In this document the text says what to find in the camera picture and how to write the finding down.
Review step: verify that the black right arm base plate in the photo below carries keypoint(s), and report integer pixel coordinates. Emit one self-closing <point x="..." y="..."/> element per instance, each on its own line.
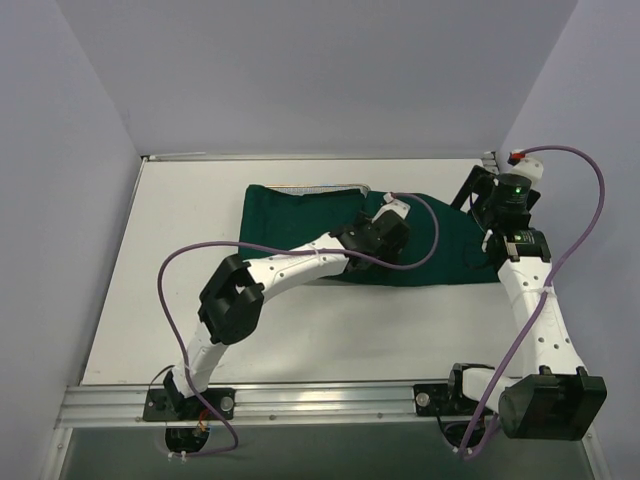
<point x="436" y="399"/>

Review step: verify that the metal mesh instrument tray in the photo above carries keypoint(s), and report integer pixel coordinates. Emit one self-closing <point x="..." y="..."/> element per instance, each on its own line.
<point x="319" y="188"/>

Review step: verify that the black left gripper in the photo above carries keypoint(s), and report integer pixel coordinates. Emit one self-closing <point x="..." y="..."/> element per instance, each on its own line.
<point x="395" y="230"/>

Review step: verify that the aluminium front rail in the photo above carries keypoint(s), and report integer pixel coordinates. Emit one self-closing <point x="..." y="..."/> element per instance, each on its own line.
<point x="256" y="405"/>

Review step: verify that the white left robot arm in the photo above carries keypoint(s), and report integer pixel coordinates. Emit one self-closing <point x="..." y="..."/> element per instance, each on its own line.
<point x="232" y="300"/>

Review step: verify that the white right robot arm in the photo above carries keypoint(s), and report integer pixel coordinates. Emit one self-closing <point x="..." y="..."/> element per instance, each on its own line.
<point x="542" y="389"/>

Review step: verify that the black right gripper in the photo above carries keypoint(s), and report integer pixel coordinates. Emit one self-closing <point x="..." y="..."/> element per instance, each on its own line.
<point x="476" y="190"/>

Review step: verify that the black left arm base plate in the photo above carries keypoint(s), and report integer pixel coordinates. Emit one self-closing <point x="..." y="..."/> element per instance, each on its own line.
<point x="158" y="406"/>

